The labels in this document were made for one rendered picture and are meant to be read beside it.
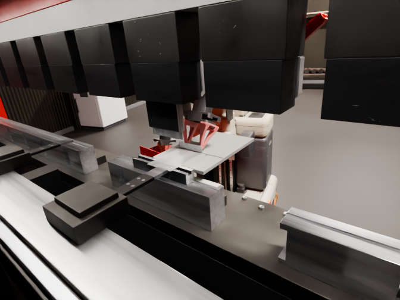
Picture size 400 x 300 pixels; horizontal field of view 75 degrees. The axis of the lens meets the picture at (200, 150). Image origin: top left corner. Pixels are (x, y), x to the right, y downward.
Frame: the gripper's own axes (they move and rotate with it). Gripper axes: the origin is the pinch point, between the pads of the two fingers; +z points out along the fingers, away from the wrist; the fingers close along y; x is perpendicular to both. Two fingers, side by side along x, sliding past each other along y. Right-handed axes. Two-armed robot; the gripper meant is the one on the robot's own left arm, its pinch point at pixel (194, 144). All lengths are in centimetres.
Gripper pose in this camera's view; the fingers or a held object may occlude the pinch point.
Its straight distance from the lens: 75.6
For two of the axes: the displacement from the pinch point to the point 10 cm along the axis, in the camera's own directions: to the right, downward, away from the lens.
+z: -2.2, 9.8, 0.1
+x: 5.7, 1.2, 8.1
